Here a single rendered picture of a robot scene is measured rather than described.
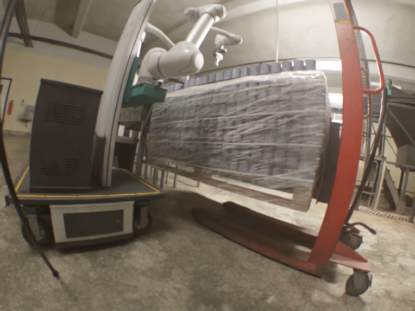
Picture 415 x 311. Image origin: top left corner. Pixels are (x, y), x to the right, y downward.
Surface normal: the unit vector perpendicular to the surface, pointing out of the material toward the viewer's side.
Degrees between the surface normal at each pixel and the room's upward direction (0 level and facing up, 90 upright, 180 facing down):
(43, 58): 90
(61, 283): 0
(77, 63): 90
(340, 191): 90
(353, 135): 90
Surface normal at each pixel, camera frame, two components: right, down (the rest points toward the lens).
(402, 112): -0.67, -0.07
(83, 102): 0.74, 0.16
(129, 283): 0.17, -0.98
